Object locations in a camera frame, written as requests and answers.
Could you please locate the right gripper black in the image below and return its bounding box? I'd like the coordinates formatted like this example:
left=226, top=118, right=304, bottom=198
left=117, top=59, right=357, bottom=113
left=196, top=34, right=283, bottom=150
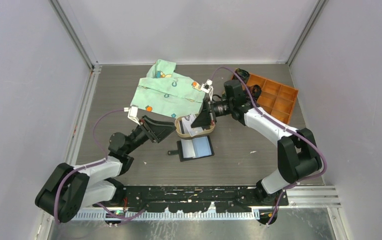
left=191, top=97, right=233, bottom=129

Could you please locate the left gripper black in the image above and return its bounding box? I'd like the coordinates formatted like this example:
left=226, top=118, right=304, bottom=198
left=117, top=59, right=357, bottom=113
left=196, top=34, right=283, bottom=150
left=124, top=114, right=176, bottom=155

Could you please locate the white striped card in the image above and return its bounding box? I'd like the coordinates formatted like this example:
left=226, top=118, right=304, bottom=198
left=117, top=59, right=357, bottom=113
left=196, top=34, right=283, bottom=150
left=181, top=113, right=198, bottom=137

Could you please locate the green cartoon print cloth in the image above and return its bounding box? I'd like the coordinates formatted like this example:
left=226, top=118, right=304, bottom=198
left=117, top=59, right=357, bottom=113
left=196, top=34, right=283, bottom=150
left=131, top=59, right=206, bottom=119

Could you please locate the black leather card holder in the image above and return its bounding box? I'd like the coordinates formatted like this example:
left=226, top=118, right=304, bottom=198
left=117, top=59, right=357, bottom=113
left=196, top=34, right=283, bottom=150
left=167, top=136, right=215, bottom=162

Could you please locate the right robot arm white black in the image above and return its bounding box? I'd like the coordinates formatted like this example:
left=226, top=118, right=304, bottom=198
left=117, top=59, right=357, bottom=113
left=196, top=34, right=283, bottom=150
left=191, top=79, right=326, bottom=206

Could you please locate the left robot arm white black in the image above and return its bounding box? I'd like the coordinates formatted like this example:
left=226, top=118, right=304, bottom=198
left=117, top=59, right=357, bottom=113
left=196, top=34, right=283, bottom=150
left=34, top=115, right=176, bottom=223

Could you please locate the beige oval tray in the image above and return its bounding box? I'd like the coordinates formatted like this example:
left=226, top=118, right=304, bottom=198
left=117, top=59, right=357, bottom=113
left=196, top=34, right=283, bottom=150
left=174, top=114, right=215, bottom=140

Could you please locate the rolled dark belt back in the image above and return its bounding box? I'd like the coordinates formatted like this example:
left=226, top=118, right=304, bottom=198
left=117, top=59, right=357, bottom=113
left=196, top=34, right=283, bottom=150
left=235, top=68, right=250, bottom=78

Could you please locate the orange compartment organizer tray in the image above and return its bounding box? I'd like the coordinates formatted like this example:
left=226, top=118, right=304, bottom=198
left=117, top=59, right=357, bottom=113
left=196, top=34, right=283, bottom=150
left=241, top=73, right=299, bottom=124

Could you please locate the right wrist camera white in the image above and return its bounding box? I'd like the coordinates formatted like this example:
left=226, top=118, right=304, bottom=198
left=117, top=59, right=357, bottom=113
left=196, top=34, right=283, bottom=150
left=200, top=79, right=214, bottom=100

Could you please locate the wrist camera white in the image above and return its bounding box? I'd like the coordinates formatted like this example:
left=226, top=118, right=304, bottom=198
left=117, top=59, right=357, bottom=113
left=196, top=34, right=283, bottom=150
left=123, top=105, right=141, bottom=125
left=200, top=79, right=214, bottom=100

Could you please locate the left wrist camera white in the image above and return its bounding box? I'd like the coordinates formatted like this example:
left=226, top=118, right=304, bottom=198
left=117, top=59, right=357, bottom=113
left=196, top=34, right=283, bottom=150
left=123, top=105, right=141, bottom=125

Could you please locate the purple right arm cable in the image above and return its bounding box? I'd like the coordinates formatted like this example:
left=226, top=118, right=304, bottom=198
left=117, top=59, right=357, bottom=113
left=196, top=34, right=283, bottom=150
left=210, top=66, right=328, bottom=226

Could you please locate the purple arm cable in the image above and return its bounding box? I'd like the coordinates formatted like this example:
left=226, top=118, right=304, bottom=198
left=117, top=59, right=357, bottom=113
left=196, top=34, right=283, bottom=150
left=210, top=66, right=328, bottom=226
left=53, top=107, right=145, bottom=227

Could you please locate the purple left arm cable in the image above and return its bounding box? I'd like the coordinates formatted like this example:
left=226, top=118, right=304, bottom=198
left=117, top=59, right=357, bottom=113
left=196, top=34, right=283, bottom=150
left=53, top=107, right=145, bottom=227

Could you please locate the slotted metal cable duct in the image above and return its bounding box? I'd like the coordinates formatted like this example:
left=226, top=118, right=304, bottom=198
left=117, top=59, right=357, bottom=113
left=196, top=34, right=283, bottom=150
left=72, top=208, right=260, bottom=222

